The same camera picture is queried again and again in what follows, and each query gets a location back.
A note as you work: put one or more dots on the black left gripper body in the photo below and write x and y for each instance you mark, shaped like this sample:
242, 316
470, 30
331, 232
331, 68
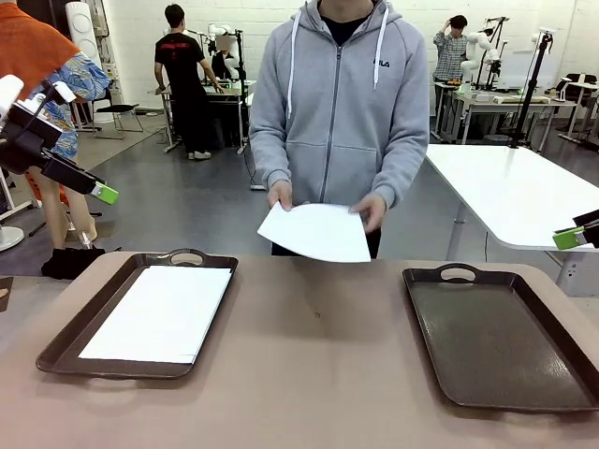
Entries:
23, 140

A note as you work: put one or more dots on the white A4 paper stack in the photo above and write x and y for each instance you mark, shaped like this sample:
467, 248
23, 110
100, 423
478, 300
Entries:
154, 313
318, 234

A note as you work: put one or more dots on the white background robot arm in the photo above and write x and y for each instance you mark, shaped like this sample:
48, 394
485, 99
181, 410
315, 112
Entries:
477, 51

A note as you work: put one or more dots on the grey sleeved right forearm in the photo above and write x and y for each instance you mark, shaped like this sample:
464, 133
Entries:
271, 163

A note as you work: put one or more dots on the grey sleeved left forearm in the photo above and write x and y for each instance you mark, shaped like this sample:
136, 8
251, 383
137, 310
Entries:
402, 173

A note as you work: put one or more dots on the person's left hand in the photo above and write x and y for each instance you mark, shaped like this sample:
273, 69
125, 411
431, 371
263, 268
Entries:
374, 212

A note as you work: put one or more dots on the person's right hand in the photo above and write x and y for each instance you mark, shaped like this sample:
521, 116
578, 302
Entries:
281, 194

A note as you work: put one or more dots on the black folding chair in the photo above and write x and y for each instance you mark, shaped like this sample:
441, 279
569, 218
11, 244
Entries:
117, 110

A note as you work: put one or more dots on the white table with legs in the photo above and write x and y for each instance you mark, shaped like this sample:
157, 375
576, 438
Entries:
510, 192

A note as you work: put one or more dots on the black bag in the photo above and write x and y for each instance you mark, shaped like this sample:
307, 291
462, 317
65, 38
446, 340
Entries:
70, 263

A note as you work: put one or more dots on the white round stand base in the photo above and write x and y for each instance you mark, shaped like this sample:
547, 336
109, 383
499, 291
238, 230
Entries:
9, 238

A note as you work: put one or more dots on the brown plastic tray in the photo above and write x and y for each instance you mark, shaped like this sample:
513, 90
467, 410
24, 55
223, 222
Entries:
61, 355
496, 337

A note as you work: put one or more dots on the dark brown flat object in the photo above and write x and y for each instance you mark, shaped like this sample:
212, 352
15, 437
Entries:
5, 294

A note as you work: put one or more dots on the white small desk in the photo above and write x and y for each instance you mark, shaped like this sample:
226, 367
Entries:
582, 84

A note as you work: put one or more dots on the black tripod pole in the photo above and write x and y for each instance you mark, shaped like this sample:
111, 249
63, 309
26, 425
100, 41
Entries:
531, 89

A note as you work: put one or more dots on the man in black t-shirt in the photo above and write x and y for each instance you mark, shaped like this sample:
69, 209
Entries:
185, 70

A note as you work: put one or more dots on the grey background work table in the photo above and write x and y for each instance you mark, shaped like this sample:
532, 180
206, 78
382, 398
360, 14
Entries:
505, 100

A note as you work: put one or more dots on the dark background work table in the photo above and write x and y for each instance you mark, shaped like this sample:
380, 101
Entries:
231, 91

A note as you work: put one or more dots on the person in plaid shirt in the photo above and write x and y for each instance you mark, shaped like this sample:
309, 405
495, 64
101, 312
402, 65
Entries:
450, 51

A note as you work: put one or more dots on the person in grey hoodie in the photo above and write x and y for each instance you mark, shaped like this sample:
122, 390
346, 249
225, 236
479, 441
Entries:
337, 117

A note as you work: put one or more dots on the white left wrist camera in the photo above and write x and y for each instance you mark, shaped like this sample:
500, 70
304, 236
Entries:
62, 92

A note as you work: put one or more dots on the black camera stand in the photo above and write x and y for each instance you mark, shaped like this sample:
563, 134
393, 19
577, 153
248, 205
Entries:
496, 47

